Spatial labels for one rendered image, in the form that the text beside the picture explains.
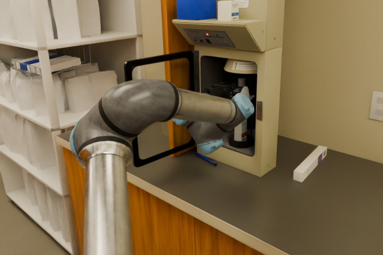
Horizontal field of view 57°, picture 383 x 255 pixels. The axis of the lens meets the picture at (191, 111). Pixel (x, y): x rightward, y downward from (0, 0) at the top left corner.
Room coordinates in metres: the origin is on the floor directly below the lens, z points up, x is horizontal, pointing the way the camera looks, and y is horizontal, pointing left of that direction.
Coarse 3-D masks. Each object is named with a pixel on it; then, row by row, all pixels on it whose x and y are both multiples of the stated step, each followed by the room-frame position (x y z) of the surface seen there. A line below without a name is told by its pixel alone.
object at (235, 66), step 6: (228, 60) 1.32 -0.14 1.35; (234, 60) 1.28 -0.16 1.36; (240, 60) 1.27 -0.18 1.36; (228, 66) 1.30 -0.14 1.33; (234, 66) 1.27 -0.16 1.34; (240, 66) 1.26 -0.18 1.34; (246, 66) 1.25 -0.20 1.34; (252, 66) 1.25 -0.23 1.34; (234, 72) 1.26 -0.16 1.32; (240, 72) 1.25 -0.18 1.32; (246, 72) 1.24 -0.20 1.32; (252, 72) 1.24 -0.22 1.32
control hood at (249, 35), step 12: (180, 24) 1.27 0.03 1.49; (192, 24) 1.23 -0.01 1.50; (204, 24) 1.19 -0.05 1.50; (216, 24) 1.15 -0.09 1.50; (228, 24) 1.12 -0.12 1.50; (240, 24) 1.09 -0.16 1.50; (252, 24) 1.10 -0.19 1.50; (264, 24) 1.15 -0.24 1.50; (240, 36) 1.13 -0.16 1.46; (252, 36) 1.10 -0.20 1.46; (264, 36) 1.15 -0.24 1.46; (240, 48) 1.19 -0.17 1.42; (252, 48) 1.15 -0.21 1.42; (264, 48) 1.15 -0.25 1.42
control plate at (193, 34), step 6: (186, 30) 1.28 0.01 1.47; (192, 30) 1.26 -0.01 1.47; (198, 30) 1.24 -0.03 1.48; (204, 30) 1.22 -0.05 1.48; (192, 36) 1.30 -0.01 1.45; (198, 36) 1.27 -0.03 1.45; (204, 36) 1.25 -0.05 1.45; (210, 36) 1.23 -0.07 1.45; (216, 36) 1.21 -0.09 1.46; (222, 36) 1.19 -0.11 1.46; (228, 36) 1.17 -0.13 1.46; (198, 42) 1.30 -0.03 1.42; (204, 42) 1.28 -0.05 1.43; (216, 42) 1.24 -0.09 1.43; (222, 42) 1.22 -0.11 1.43; (228, 42) 1.20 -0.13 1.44
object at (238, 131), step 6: (252, 102) 1.28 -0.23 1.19; (252, 114) 1.28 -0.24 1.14; (246, 120) 1.26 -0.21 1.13; (252, 120) 1.29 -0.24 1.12; (240, 126) 1.26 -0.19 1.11; (246, 126) 1.26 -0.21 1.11; (234, 132) 1.27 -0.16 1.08; (240, 132) 1.26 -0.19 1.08; (246, 132) 1.26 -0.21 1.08; (234, 138) 1.27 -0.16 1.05; (240, 138) 1.26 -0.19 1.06; (246, 138) 1.26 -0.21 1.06
